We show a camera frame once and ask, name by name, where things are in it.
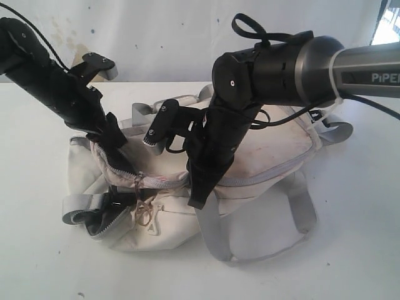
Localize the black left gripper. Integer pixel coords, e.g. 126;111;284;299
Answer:
12;56;136;175

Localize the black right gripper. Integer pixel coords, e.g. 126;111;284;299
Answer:
185;101;261;208

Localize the white canvas duffel bag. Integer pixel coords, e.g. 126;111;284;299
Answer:
62;101;353;263

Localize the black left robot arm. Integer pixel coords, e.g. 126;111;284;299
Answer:
1;17;138;174

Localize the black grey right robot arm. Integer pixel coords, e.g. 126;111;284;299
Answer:
187;36;399;209

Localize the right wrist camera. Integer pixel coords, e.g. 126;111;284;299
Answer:
142;99;204;155

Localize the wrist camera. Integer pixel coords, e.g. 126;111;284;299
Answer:
68;52;118;84
142;99;204;155

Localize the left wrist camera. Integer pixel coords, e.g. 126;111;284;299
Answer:
68;52;118;84

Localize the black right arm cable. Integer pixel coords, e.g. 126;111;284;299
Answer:
164;12;400;154

